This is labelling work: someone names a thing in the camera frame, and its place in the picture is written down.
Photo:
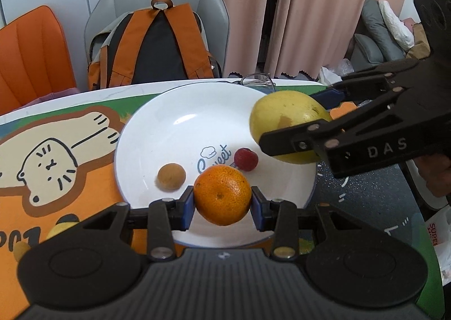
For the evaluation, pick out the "crumpled clear plastic bag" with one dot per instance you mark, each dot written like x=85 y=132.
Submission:
x=333 y=73

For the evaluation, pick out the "white round plate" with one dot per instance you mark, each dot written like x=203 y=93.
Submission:
x=176 y=119

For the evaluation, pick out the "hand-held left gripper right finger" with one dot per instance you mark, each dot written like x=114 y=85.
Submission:
x=257 y=209

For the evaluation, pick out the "orange and black backpack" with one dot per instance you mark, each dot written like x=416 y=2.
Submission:
x=155 y=48

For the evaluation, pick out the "person's right hand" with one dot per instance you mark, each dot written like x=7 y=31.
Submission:
x=437 y=175

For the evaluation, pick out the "brown jacket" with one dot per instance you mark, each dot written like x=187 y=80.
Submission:
x=419 y=41

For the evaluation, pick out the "eyeglasses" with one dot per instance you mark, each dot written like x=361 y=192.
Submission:
x=259 y=80

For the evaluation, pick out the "small red cherry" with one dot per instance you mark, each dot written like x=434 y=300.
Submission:
x=246 y=159

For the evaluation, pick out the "orange chair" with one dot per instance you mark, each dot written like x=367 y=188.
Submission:
x=31 y=59

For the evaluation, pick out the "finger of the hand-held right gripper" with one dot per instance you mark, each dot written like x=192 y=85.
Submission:
x=331 y=96
x=289 y=142

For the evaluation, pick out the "pink cloth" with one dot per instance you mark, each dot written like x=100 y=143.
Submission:
x=49 y=94

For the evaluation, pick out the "grey sofa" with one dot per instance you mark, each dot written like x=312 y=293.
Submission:
x=368 y=48

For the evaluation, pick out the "printed cat table mat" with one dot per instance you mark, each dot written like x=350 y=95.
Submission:
x=70 y=193

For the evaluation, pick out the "orange tangerine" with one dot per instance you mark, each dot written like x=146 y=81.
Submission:
x=222 y=194

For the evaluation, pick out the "yellow pear with brown mark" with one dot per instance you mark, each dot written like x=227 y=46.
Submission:
x=282 y=108

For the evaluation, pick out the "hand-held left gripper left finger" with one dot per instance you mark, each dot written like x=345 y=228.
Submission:
x=187 y=209

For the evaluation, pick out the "white plastic bag on sofa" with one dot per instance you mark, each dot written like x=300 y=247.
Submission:
x=396 y=23

